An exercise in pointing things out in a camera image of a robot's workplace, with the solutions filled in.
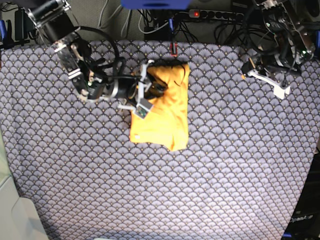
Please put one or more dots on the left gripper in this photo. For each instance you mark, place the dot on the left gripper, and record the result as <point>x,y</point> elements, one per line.
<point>262,67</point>

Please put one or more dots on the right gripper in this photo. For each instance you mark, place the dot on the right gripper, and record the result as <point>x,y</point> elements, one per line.
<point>132,88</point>

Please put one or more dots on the yellow T-shirt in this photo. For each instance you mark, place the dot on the yellow T-shirt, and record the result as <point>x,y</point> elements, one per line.
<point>167,122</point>

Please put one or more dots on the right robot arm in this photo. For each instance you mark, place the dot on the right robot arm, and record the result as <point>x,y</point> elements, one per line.
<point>93,80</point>

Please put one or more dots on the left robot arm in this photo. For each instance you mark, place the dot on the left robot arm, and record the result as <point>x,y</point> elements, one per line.
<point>293,44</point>

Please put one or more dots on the red black table clamp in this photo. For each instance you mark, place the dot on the red black table clamp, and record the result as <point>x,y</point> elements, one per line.
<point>173,49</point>

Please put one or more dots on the blue fan-patterned tablecloth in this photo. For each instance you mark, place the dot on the blue fan-patterned tablecloth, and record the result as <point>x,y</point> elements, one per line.
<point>240,176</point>

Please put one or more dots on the black power strip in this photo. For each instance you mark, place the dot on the black power strip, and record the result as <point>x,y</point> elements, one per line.
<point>215,15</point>

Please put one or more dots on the black OpenArm box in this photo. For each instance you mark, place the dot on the black OpenArm box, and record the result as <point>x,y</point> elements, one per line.
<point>305,221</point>

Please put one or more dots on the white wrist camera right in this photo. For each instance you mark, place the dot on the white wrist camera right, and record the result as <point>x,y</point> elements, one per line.
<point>142,108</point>

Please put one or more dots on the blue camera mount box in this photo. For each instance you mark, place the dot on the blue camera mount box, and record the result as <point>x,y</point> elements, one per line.
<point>155,4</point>

